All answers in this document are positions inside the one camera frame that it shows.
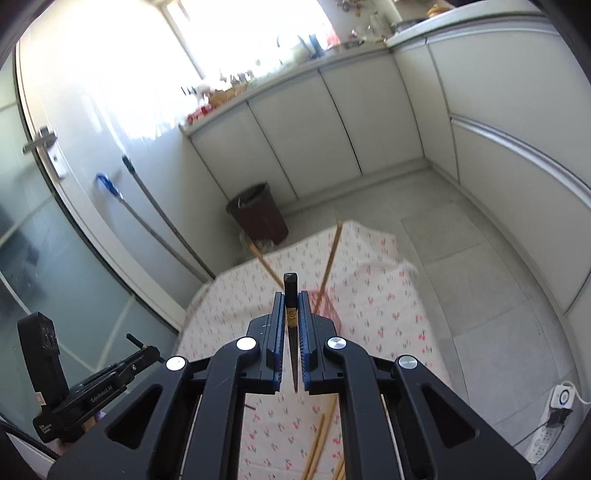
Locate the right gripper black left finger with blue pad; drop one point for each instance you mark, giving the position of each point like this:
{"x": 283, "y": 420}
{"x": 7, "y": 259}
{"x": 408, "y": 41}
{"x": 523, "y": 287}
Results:
{"x": 184, "y": 421}

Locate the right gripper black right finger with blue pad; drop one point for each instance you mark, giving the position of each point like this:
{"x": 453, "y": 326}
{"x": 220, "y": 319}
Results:
{"x": 399, "y": 420}

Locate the light wooden chopstick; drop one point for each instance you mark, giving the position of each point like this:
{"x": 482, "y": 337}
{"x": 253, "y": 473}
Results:
{"x": 328, "y": 267}

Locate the black chopstick gold band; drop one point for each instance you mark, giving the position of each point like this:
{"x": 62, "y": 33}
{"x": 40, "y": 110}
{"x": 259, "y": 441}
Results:
{"x": 291, "y": 304}

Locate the white kitchen cabinets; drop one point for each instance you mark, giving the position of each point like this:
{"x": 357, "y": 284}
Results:
{"x": 491, "y": 95}

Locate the pink perforated utensil basket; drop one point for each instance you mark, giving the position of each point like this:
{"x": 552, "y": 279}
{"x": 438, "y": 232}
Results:
{"x": 322, "y": 305}

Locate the cherry print tablecloth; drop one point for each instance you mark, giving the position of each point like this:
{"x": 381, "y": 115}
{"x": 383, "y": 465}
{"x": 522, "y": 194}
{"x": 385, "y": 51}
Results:
{"x": 374, "y": 290}

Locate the black power adapter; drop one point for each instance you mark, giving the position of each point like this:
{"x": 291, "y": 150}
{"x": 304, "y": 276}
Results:
{"x": 558, "y": 418}

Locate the white power strip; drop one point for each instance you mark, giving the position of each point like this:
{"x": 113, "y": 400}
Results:
{"x": 559, "y": 407}

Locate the dark brown trash bin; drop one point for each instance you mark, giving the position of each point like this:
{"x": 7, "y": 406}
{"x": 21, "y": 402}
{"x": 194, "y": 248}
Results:
{"x": 257, "y": 214}

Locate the woven basket on counter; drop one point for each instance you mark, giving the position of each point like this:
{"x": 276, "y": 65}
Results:
{"x": 219, "y": 97}

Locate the black camera box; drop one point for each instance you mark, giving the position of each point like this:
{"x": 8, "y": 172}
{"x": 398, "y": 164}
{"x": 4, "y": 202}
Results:
{"x": 41, "y": 353}

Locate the metal mop handle blue tip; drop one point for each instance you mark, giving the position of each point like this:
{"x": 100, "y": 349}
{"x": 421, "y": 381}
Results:
{"x": 107, "y": 183}

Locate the metal mop handle dark tip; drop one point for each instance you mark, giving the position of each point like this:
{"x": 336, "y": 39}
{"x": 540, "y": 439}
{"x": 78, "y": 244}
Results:
{"x": 208, "y": 273}

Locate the door handle plate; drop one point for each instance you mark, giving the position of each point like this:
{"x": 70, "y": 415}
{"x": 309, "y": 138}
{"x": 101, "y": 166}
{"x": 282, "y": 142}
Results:
{"x": 46, "y": 141}

